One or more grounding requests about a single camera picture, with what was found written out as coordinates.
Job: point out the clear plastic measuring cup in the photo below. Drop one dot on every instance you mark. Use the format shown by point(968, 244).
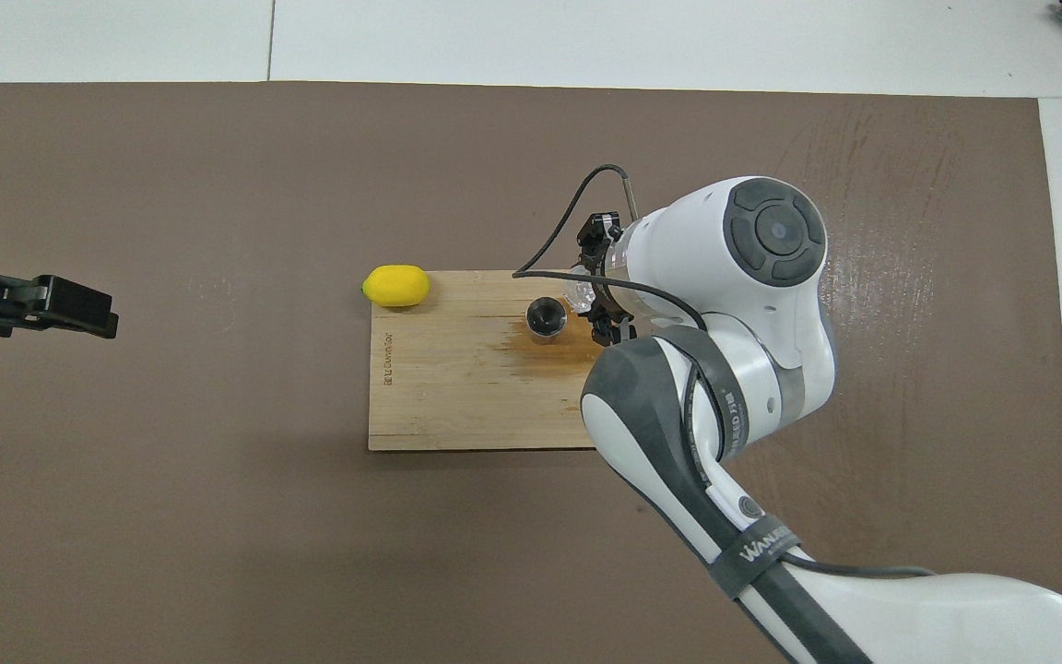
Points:
point(579, 293)

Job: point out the brown table mat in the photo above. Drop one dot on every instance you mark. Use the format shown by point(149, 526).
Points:
point(218, 516)

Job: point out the wooden cutting board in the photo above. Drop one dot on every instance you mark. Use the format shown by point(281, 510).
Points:
point(457, 397)

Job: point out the steel cocktail jigger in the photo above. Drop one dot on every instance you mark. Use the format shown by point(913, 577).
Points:
point(547, 321)

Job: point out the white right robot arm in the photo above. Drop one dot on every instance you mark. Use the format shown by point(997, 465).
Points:
point(752, 369)

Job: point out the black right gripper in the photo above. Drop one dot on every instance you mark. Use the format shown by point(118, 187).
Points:
point(607, 288)

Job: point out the yellow lemon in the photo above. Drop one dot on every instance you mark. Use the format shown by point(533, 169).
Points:
point(395, 286)

